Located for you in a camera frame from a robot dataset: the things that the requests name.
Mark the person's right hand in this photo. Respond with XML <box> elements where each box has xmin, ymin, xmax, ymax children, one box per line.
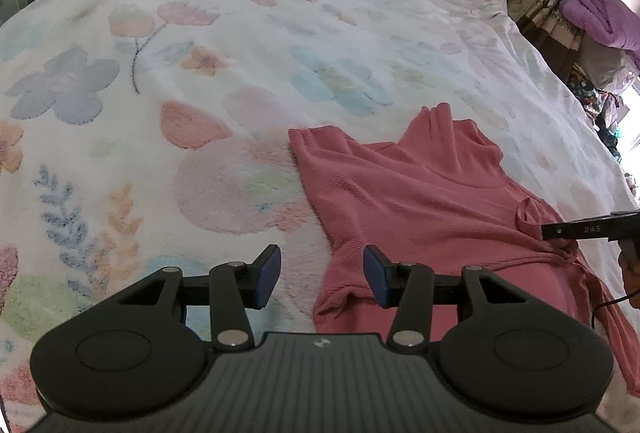
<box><xmin>621</xmin><ymin>255</ymin><xmax>640</xmax><ymax>310</ymax></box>

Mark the pink ribbed shirt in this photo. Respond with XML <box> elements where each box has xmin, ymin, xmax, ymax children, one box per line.
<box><xmin>288</xmin><ymin>103</ymin><xmax>640</xmax><ymax>383</ymax></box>

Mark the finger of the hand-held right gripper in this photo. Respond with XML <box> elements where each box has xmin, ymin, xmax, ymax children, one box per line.
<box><xmin>540</xmin><ymin>211</ymin><xmax>640</xmax><ymax>242</ymax></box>

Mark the floral fleece blanket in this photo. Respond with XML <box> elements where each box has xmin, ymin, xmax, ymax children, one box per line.
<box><xmin>0</xmin><ymin>0</ymin><xmax>640</xmax><ymax>409</ymax></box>

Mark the black cable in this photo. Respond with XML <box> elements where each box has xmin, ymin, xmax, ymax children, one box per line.
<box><xmin>590</xmin><ymin>290</ymin><xmax>640</xmax><ymax>329</ymax></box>

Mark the pile of patterned clothes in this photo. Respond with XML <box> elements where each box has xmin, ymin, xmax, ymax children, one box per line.
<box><xmin>567</xmin><ymin>48</ymin><xmax>640</xmax><ymax>204</ymax></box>

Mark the purple folded towel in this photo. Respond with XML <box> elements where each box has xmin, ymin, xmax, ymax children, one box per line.
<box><xmin>559</xmin><ymin>0</ymin><xmax>640</xmax><ymax>50</ymax></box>

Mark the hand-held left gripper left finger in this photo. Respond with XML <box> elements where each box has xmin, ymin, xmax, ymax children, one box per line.
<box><xmin>116</xmin><ymin>244</ymin><xmax>282</xmax><ymax>350</ymax></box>

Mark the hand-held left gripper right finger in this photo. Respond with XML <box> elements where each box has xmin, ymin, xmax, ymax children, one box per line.
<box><xmin>363</xmin><ymin>245</ymin><xmax>532</xmax><ymax>349</ymax></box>

